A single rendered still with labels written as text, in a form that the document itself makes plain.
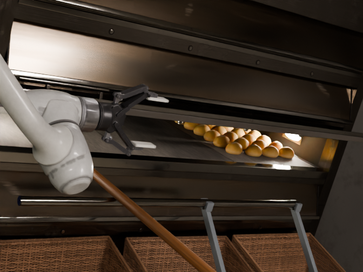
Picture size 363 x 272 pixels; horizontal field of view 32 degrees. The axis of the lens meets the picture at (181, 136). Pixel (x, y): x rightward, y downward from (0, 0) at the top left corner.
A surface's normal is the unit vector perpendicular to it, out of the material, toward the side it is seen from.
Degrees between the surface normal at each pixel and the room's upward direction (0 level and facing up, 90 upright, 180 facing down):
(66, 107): 35
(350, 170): 90
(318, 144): 90
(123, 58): 70
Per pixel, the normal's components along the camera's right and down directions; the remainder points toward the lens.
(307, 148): -0.78, -0.07
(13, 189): 0.62, 0.00
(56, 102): 0.51, -0.56
